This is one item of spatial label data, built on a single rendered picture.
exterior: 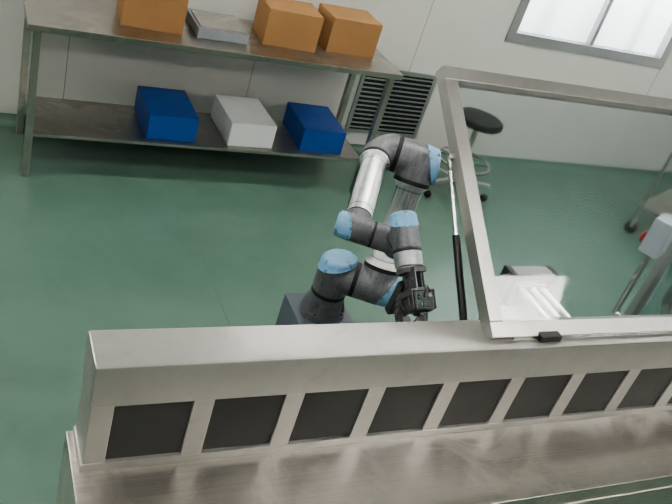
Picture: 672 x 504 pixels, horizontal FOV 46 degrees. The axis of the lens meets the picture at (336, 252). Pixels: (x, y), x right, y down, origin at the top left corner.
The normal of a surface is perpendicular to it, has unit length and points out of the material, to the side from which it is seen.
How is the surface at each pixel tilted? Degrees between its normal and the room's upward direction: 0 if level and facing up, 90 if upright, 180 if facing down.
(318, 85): 90
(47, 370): 0
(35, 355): 0
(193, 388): 90
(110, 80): 90
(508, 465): 0
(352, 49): 90
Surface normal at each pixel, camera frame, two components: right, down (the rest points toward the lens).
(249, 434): 0.36, 0.59
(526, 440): 0.28, -0.81
